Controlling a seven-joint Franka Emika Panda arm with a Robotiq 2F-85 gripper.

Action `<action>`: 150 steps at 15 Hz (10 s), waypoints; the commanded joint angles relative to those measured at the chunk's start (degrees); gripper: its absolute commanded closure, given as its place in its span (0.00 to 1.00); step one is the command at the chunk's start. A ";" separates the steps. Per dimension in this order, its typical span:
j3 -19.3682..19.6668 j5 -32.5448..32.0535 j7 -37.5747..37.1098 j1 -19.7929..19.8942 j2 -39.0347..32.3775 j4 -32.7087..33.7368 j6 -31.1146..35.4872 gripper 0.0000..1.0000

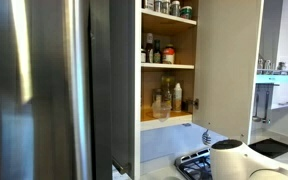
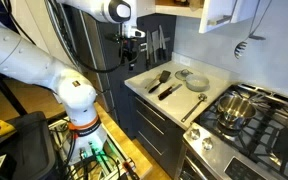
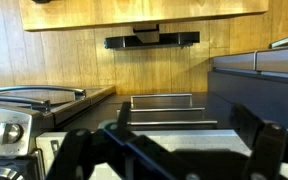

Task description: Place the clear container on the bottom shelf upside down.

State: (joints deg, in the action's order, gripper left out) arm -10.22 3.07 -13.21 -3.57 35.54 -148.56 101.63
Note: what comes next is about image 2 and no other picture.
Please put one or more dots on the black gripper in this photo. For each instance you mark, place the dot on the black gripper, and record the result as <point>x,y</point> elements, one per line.
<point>130,46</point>

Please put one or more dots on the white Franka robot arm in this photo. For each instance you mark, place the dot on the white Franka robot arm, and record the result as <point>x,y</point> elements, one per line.
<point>24,60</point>

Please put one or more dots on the white kitchen timer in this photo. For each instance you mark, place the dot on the white kitchen timer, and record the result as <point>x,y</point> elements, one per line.
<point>143,46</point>

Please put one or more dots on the steel cleaver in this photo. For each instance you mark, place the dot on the steel cleaver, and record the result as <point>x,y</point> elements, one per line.
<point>154,41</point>

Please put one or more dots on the stainless steel refrigerator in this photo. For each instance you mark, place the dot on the stainless steel refrigerator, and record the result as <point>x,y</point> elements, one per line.
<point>94,43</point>

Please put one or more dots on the dark blue side panel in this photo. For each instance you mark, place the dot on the dark blue side panel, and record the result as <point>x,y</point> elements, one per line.
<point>117,86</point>

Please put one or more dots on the black spatula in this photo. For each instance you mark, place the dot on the black spatula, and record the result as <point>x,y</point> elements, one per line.
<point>164,77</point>

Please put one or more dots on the glass pot lid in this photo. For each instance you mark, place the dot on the glass pot lid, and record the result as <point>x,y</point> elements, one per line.
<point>183,74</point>

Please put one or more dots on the grey bowl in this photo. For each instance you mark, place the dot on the grey bowl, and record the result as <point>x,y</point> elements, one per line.
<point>197,83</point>

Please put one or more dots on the clear jar golden contents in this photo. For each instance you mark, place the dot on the clear jar golden contents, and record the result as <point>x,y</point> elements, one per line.
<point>196,4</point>

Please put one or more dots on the dark base cabinet drawers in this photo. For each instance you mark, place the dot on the dark base cabinet drawers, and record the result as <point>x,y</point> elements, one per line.
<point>154,133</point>

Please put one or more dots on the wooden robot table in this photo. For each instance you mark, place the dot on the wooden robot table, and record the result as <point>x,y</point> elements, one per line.
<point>124,140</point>

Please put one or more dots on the steel stove knob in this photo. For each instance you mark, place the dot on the steel stove knob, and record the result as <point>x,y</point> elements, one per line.
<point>194,134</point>
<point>207,143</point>

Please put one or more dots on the slotted hanging spoon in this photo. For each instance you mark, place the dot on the slotted hanging spoon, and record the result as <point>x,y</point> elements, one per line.
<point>240,50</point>

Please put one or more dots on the stainless steel pot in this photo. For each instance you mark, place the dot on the stainless steel pot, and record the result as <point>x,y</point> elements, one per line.
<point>235,111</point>

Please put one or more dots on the black tripod leg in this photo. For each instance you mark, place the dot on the black tripod leg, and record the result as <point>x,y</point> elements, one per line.
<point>7,93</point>

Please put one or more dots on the stainless gas stove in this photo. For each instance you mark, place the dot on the stainless gas stove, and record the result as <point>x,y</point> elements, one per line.
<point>214,156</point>

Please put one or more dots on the black plastic box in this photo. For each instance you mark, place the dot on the black plastic box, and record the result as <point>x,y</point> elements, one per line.
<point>30,146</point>

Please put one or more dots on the white wall outlet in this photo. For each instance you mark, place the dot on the white wall outlet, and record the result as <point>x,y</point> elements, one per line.
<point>184,60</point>

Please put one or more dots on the white wall cabinet wooden interior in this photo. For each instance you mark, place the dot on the white wall cabinet wooden interior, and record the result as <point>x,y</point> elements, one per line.
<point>177,10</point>

